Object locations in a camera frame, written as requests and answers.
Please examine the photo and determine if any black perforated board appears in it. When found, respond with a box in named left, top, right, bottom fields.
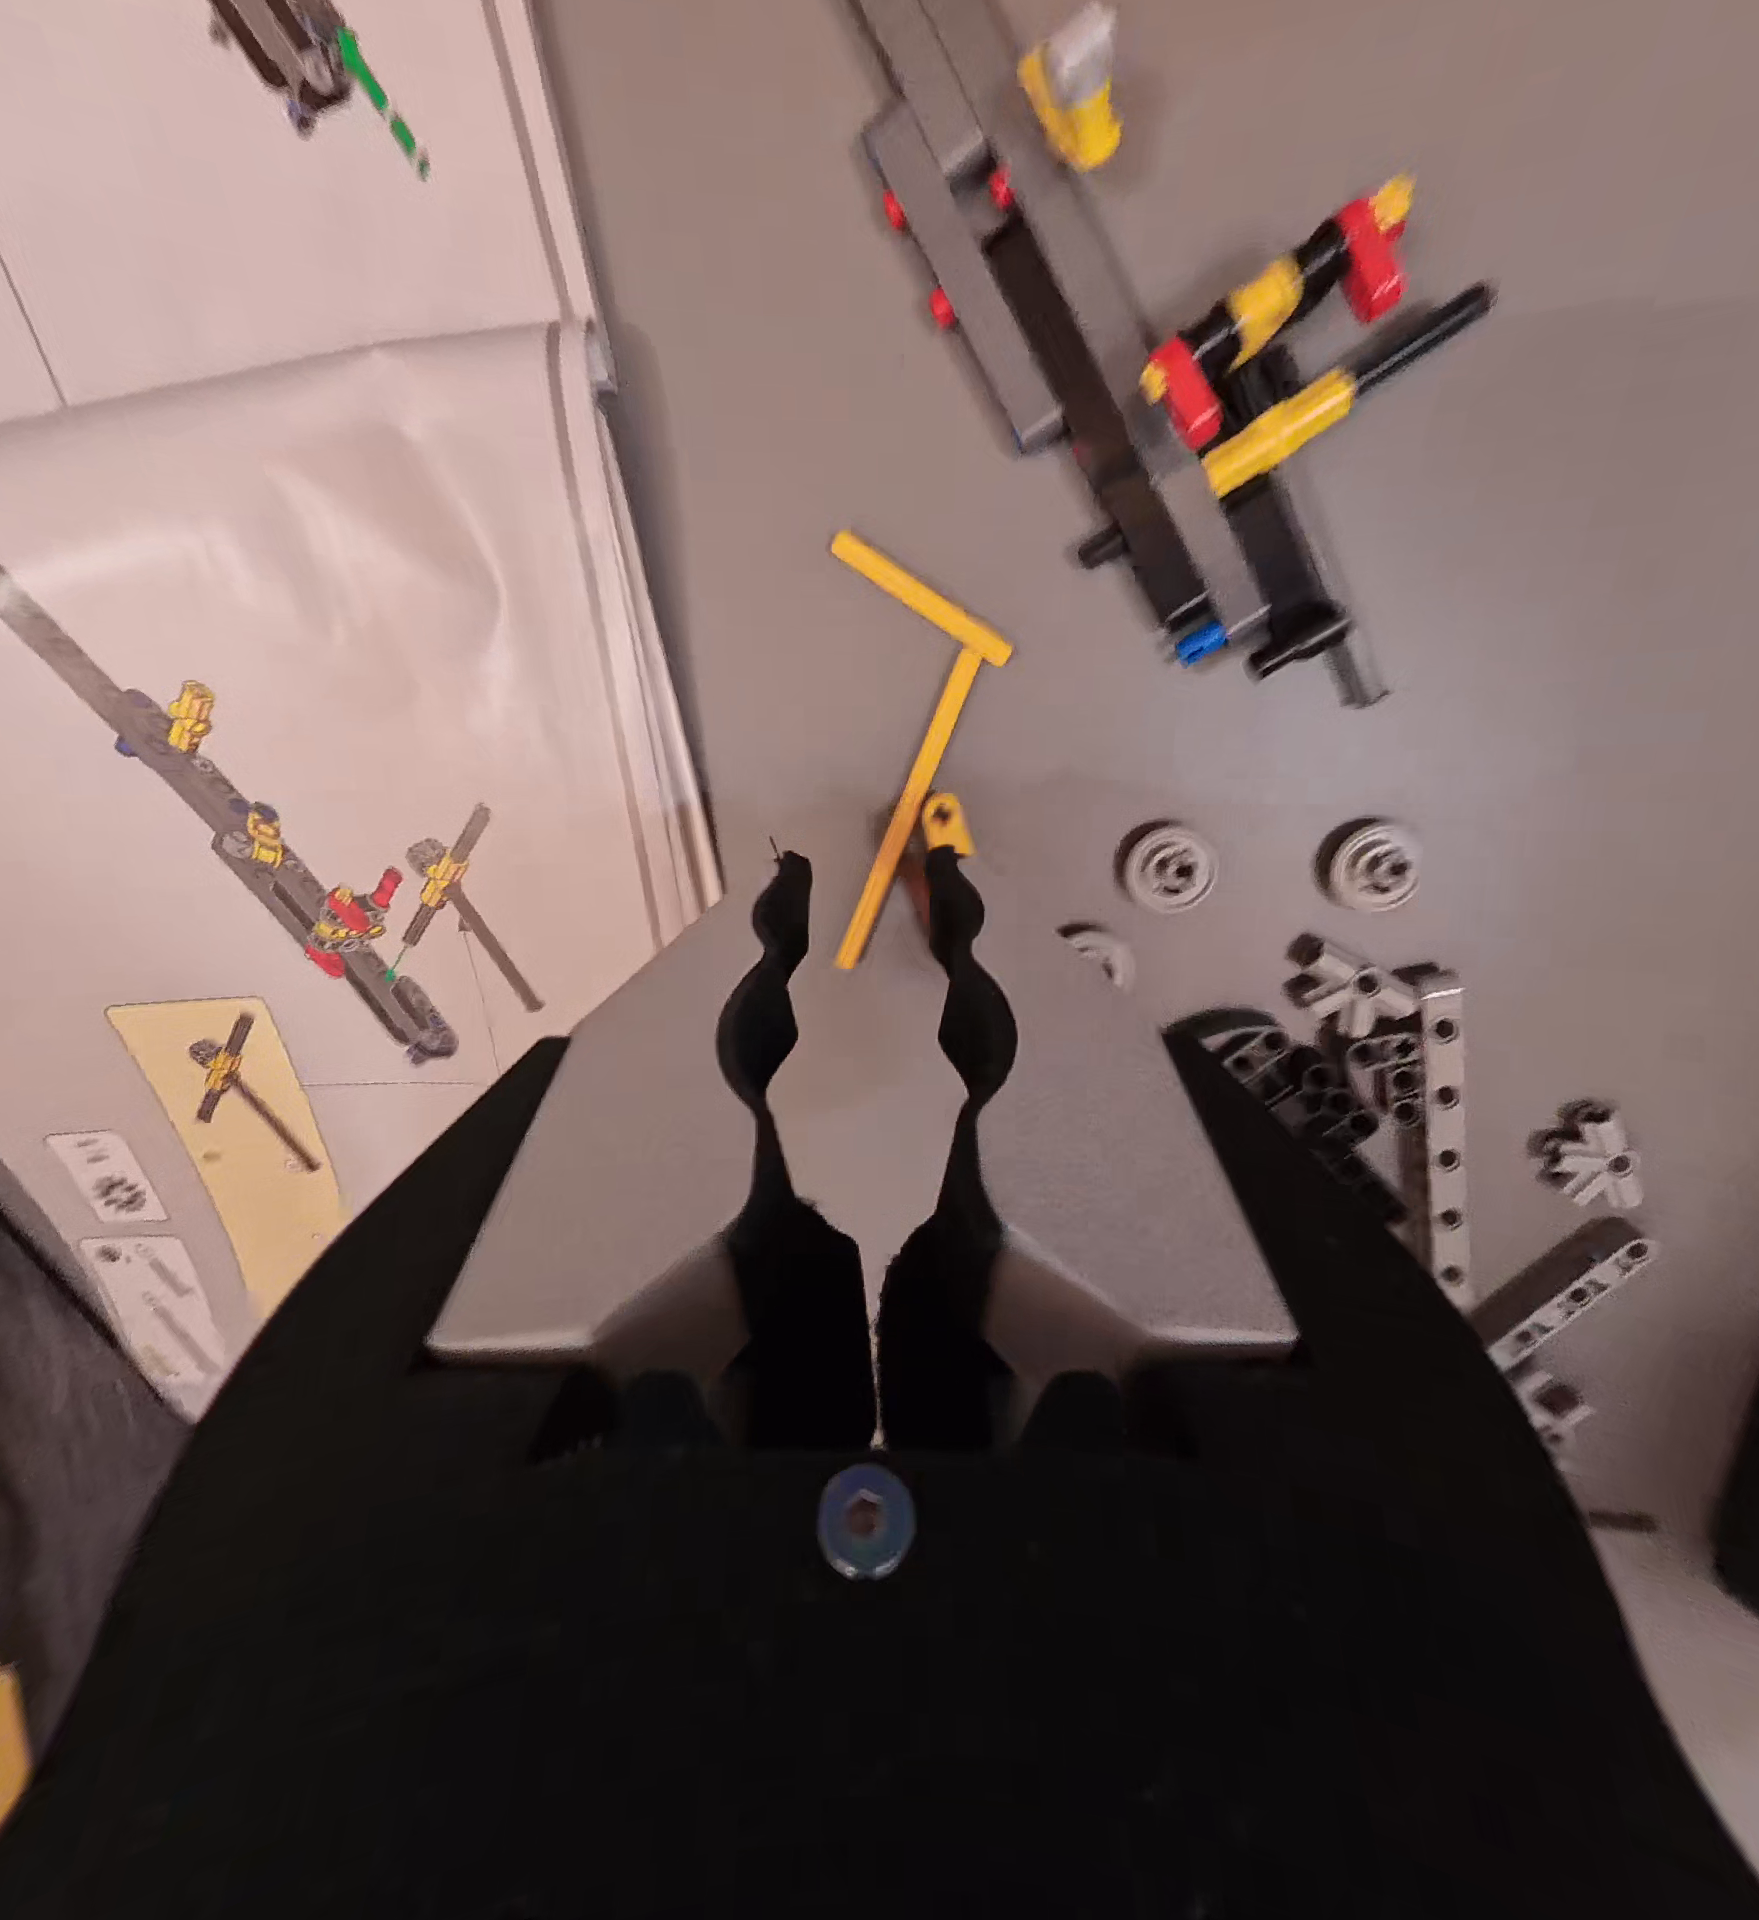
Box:
left=0, top=1070, right=205, bottom=1517

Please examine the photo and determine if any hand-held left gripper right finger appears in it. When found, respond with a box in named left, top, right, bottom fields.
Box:
left=879, top=848, right=1302, bottom=1448

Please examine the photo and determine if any pile of grey black beams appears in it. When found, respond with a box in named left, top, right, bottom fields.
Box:
left=1163, top=929, right=1659, bottom=1478

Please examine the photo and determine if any long grey lego beam assembly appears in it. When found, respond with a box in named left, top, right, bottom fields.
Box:
left=840, top=0, right=1496, bottom=711

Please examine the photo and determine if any short yellow lego axle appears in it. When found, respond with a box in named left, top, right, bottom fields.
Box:
left=829, top=529, right=1016, bottom=668

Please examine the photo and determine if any lego instruction booklet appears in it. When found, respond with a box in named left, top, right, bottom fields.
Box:
left=0, top=0, right=721, bottom=1420

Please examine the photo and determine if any long yellow lego axle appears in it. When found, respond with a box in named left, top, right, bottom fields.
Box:
left=830, top=648, right=987, bottom=973

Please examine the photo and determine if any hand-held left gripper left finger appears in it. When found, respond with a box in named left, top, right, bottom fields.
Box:
left=426, top=851, right=875, bottom=1450

